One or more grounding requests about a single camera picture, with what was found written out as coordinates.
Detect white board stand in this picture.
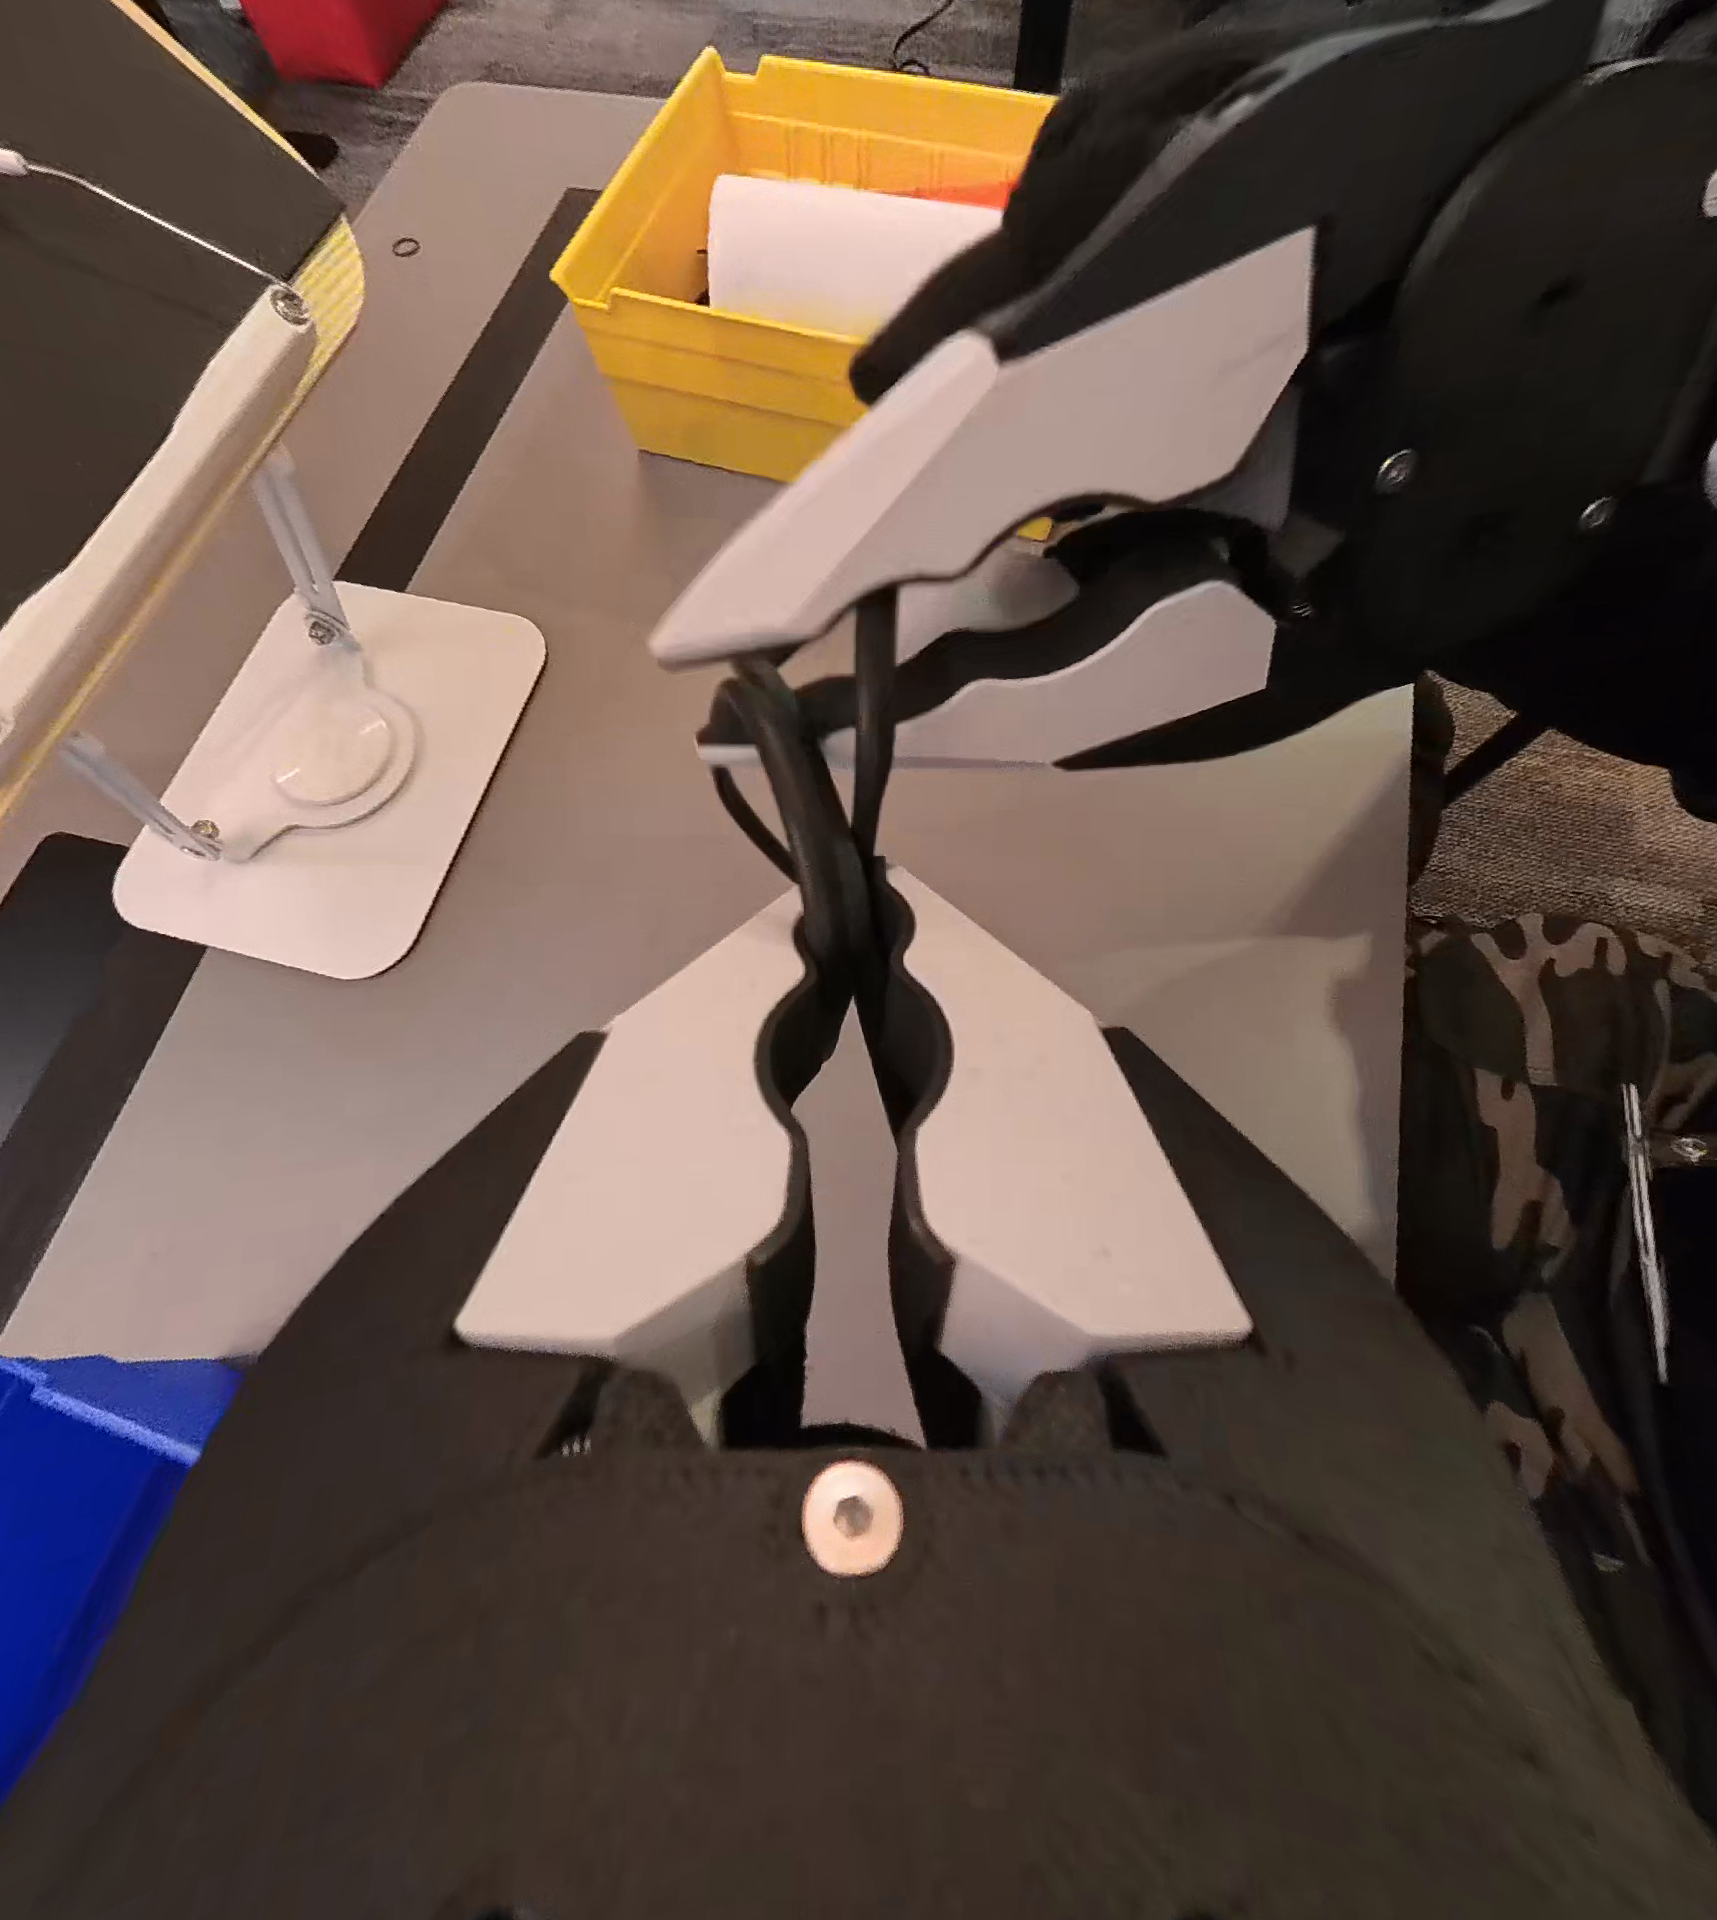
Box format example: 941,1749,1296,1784
0,285,551,984

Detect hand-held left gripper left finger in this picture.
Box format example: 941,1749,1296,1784
456,876,839,1411

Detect yellow plastic bin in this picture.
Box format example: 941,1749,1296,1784
553,45,1070,548

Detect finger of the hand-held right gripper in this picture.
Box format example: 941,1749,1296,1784
642,225,1325,672
883,570,1295,770

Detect person's right hand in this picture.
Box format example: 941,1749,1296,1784
850,60,1160,408

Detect thin black cable loop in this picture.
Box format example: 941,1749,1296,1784
694,525,964,1411

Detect blue plastic bin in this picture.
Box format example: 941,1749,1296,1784
0,1349,260,1920

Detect red plastic bin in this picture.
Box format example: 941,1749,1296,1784
245,0,454,86

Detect white roll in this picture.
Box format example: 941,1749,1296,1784
703,173,1016,342

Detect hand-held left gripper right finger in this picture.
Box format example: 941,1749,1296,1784
883,870,1253,1411

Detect wooden board with black mat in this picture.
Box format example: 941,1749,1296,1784
0,0,370,912

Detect white cable tie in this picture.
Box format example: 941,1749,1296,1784
0,126,314,317

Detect person's camouflage pants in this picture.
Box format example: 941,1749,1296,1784
1393,676,1717,1861

